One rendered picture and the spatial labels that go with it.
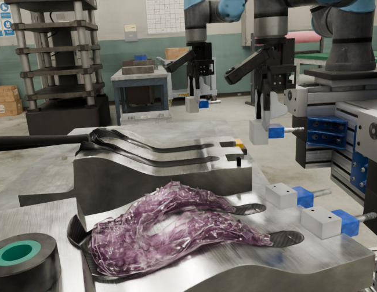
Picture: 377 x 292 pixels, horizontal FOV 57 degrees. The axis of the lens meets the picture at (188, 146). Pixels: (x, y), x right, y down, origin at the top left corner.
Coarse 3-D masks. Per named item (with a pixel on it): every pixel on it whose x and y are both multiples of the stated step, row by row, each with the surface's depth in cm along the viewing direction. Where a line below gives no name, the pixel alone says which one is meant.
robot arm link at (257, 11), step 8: (256, 0) 75; (264, 0) 74; (272, 0) 73; (280, 0) 72; (256, 8) 76; (264, 8) 74; (272, 8) 73; (280, 8) 74; (256, 16) 76; (264, 16) 74; (272, 16) 81
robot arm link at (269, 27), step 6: (258, 18) 76; (264, 18) 74; (270, 18) 74; (276, 18) 74; (282, 18) 74; (258, 24) 76; (264, 24) 75; (270, 24) 74; (276, 24) 74; (282, 24) 75; (258, 30) 76; (264, 30) 75; (270, 30) 75; (276, 30) 75; (282, 30) 75; (258, 36) 77; (264, 36) 76; (270, 36) 76; (276, 36) 76; (282, 36) 76
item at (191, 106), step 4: (192, 96) 128; (188, 100) 124; (192, 100) 124; (200, 100) 126; (204, 100) 126; (188, 104) 124; (192, 104) 124; (196, 104) 125; (200, 104) 125; (204, 104) 126; (208, 104) 126; (188, 108) 125; (192, 108) 124; (196, 108) 125; (188, 112) 126; (192, 112) 125; (196, 112) 125
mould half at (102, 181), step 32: (64, 160) 94; (96, 160) 71; (128, 160) 75; (160, 160) 82; (224, 160) 78; (32, 192) 74; (64, 192) 73; (96, 192) 74; (128, 192) 74; (224, 192) 75
